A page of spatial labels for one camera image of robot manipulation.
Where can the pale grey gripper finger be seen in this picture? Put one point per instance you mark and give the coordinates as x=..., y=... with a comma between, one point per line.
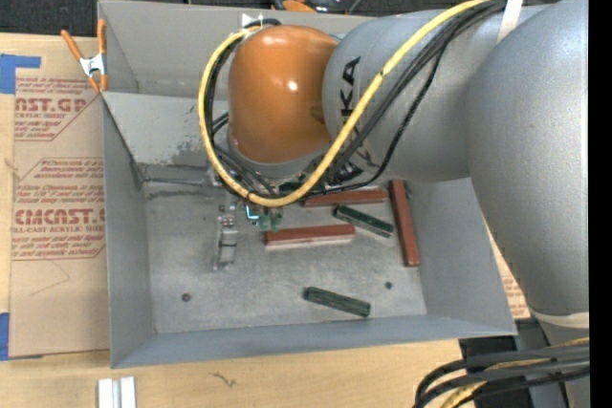
x=219, y=253
x=231, y=253

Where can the grey metal bin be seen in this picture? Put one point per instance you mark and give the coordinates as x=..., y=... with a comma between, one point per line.
x=287, y=267

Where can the red-brown flat block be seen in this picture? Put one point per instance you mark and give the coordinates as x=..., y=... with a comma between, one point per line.
x=310, y=236
x=404, y=224
x=349, y=197

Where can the dark green flat block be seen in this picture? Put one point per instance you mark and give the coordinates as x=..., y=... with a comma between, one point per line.
x=337, y=301
x=364, y=221

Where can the brown cardboard board red print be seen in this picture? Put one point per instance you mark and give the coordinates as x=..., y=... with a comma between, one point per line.
x=57, y=291

